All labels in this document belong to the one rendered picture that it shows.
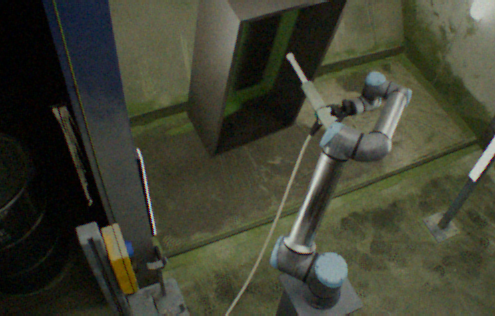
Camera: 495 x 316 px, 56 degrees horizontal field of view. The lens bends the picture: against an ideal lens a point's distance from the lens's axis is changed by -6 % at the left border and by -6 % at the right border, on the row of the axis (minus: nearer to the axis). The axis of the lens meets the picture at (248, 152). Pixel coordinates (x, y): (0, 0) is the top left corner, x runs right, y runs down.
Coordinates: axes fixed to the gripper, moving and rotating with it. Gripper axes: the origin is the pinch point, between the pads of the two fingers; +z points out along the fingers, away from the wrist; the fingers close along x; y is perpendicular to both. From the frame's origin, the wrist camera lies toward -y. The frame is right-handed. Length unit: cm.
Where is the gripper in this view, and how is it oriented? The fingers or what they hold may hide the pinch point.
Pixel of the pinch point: (320, 118)
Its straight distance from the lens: 235.1
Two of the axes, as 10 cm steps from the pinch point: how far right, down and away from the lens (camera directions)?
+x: -4.4, -8.5, 2.8
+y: -2.3, 4.1, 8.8
